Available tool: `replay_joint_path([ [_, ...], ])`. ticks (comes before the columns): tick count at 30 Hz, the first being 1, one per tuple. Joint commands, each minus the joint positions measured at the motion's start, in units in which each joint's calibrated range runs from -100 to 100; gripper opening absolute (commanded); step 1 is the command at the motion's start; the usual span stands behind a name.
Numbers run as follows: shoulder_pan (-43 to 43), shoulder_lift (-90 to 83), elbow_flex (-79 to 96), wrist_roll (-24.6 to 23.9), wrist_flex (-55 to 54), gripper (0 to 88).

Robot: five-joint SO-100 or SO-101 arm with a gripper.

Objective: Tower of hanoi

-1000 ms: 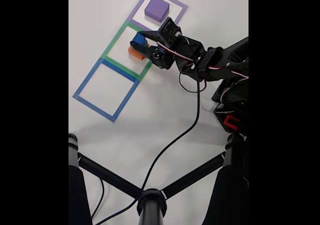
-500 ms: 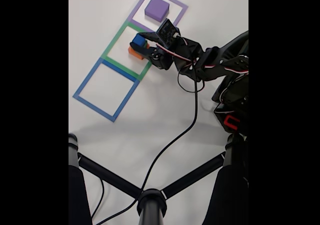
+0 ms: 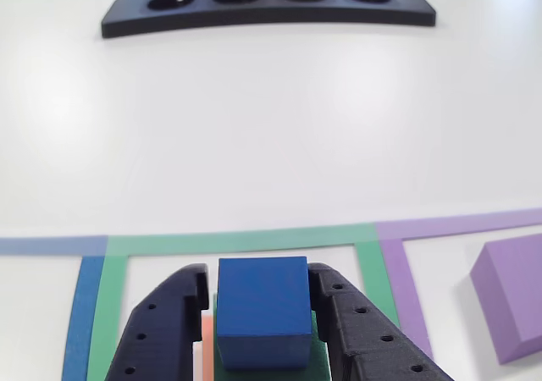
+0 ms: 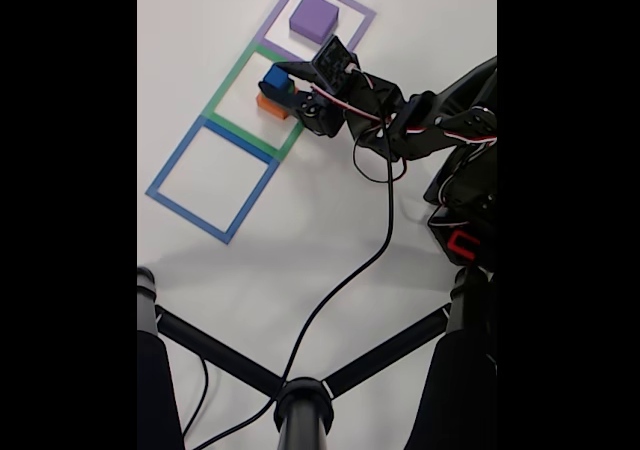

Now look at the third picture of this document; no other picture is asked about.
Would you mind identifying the green square frame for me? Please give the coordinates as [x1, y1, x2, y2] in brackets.
[86, 223, 401, 381]

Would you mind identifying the orange cube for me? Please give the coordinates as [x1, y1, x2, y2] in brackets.
[200, 312, 218, 381]

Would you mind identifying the blue square frame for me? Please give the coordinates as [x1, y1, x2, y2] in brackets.
[0, 235, 109, 381]

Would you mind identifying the black power strip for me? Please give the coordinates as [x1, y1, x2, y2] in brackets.
[100, 0, 438, 41]

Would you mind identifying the purple square frame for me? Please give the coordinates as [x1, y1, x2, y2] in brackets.
[374, 207, 542, 362]

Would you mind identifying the small blue cube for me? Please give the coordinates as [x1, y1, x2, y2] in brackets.
[215, 256, 314, 372]

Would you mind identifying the green cube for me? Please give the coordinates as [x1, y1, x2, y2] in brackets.
[213, 294, 333, 381]

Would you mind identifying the large purple cube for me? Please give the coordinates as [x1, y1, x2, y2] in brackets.
[468, 233, 542, 367]

